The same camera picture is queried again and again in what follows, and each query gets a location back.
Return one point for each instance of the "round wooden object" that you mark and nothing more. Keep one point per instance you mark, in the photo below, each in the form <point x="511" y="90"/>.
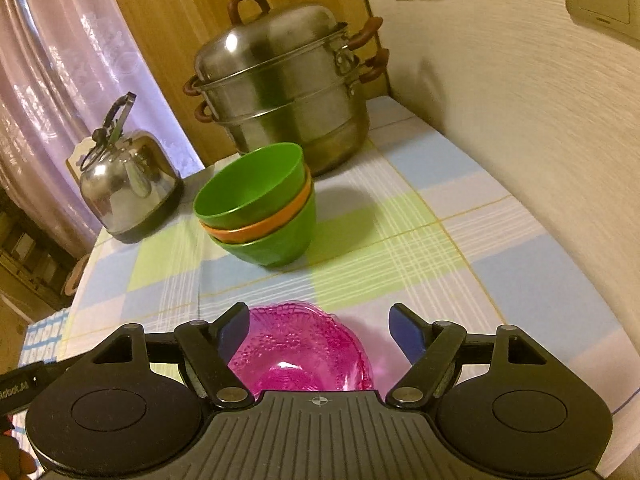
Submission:
<point x="74" y="277"/>

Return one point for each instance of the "stainless steel steamer pot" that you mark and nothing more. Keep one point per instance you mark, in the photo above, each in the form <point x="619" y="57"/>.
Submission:
<point x="285" y="100"/>

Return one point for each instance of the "orange plastic bowl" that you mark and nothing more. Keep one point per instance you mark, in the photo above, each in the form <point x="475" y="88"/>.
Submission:
<point x="250" y="234"/>

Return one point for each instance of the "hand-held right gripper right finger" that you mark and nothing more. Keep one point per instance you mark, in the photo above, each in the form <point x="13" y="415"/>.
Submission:
<point x="400" y="332"/>

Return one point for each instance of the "wooden panel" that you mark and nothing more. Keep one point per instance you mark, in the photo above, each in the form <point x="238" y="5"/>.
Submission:
<point x="200" y="10"/>

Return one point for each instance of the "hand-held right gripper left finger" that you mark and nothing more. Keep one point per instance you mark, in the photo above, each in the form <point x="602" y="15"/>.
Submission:
<point x="235" y="327"/>

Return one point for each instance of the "sheer pink curtain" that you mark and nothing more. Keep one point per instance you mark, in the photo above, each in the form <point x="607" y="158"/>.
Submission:
<point x="60" y="60"/>

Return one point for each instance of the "green plastic bowl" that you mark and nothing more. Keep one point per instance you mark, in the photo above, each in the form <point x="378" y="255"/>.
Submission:
<point x="240" y="195"/>
<point x="280" y="250"/>

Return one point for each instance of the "stainless steel kettle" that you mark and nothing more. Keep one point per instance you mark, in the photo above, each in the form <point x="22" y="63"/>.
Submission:
<point x="130" y="185"/>

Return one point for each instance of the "dark storage shelf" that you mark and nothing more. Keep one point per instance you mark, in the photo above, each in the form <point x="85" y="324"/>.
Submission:
<point x="25" y="255"/>

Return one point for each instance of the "checked tablecloth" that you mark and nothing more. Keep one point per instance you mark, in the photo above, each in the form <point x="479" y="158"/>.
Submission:
<point x="425" y="240"/>

